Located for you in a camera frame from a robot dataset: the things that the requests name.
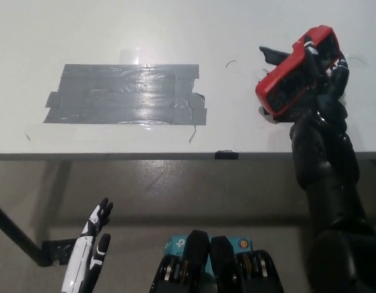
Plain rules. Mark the black floor tape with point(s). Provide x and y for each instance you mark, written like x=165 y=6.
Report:
x=56 y=251

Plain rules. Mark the grey duct tape patch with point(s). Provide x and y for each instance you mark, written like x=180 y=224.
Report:
x=114 y=91

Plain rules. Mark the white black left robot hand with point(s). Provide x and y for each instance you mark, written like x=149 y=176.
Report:
x=82 y=256

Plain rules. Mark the black tape patch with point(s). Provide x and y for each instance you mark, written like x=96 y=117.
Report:
x=270 y=117

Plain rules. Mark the red digital multimeter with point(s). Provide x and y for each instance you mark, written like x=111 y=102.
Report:
x=279 y=79

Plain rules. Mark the small black edge tape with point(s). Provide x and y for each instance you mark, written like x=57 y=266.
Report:
x=226 y=155

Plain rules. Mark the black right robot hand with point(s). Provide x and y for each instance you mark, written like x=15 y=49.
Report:
x=328 y=103

